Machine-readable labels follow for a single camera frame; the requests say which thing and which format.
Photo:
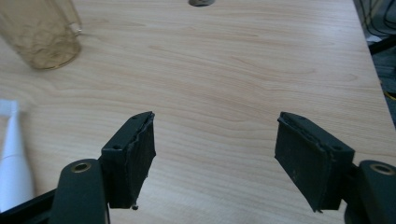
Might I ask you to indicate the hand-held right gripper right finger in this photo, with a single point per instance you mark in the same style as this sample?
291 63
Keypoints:
311 165

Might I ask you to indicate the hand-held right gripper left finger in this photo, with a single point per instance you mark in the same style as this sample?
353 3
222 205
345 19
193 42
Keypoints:
124 168

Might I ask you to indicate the white electric toothbrush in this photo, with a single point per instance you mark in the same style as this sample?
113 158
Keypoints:
14 174

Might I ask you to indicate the amber transparent cup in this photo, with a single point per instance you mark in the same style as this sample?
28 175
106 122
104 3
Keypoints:
46 37

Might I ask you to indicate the black metal stand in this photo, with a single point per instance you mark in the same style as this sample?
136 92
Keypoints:
384 44

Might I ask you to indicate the grey round table grommet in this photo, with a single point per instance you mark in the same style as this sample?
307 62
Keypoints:
201 2

